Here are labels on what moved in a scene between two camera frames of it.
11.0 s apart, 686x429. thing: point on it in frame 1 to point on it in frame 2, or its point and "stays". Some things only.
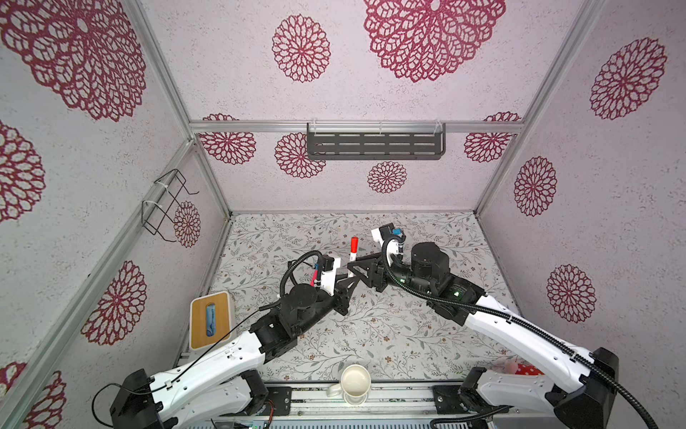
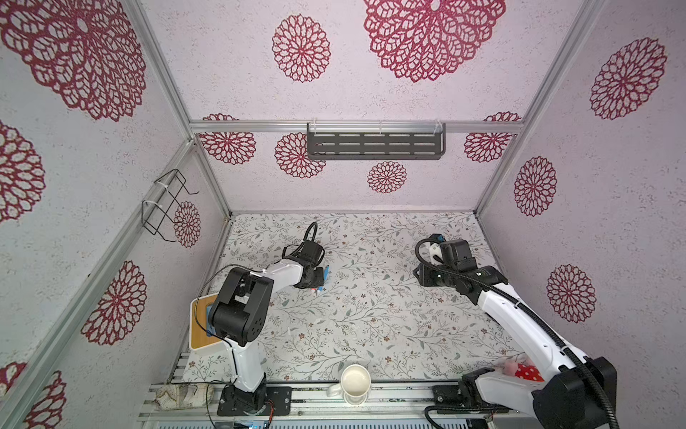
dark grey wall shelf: x=376 y=143 stays
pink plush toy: x=512 y=365 stays
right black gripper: x=377 y=277 to x=423 y=275
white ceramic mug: x=355 y=385 stays
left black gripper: x=340 y=297 to x=318 y=281
